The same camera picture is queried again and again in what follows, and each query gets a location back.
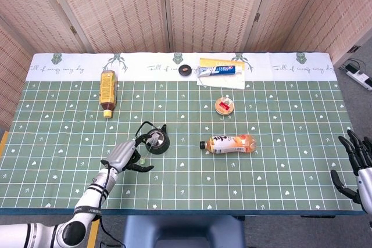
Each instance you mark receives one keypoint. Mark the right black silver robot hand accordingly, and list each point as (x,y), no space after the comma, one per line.
(364,178)

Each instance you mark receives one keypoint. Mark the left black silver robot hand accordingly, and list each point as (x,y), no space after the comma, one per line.
(120,155)

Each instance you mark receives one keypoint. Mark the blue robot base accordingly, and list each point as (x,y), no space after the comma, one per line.
(183,232)

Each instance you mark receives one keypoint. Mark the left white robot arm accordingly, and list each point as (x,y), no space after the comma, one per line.
(90,198)

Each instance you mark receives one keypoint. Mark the black cast iron teapot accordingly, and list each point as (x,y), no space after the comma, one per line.
(162,149)

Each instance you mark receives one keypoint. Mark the yellow label tea bottle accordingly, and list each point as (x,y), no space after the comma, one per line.
(108,91)

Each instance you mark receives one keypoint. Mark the yellow floor tape strip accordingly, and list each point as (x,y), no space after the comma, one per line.
(93,239)
(3,142)

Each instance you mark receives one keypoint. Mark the white power strip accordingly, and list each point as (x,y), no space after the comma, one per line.
(361,79)

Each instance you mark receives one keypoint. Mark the green grid tablecloth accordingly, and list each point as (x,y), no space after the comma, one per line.
(261,158)

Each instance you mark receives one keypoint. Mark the black round lid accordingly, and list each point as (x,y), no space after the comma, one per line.
(185,70)

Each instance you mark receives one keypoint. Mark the orange juice bottle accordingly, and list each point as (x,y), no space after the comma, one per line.
(229,144)

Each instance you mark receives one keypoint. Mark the round tin red label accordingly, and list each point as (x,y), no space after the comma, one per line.
(224,105)

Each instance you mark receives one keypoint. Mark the white paper sheet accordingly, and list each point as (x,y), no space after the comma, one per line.
(223,82)

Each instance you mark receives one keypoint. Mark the blue white toothpaste tube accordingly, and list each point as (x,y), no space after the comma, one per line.
(218,70)

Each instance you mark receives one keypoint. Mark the bamboo folding screen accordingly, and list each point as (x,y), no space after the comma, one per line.
(130,7)

